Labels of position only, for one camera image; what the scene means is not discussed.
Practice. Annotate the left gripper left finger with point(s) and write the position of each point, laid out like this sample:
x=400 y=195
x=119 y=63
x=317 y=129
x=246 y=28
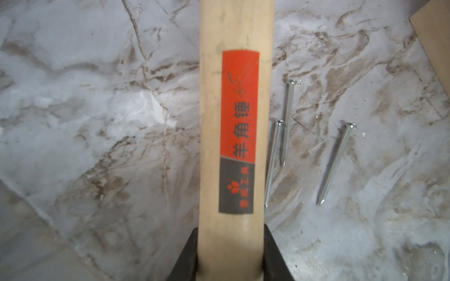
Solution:
x=186 y=266

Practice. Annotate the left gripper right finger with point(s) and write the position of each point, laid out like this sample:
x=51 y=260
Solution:
x=274 y=266

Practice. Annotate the steel nail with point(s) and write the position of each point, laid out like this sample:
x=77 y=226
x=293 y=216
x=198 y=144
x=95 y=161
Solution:
x=334 y=163
x=287 y=119
x=278 y=126

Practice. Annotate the wooden handle claw hammer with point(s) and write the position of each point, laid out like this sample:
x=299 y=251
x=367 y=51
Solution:
x=236 y=55

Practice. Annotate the wooden block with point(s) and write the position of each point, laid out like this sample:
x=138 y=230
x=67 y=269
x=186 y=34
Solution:
x=432 y=26

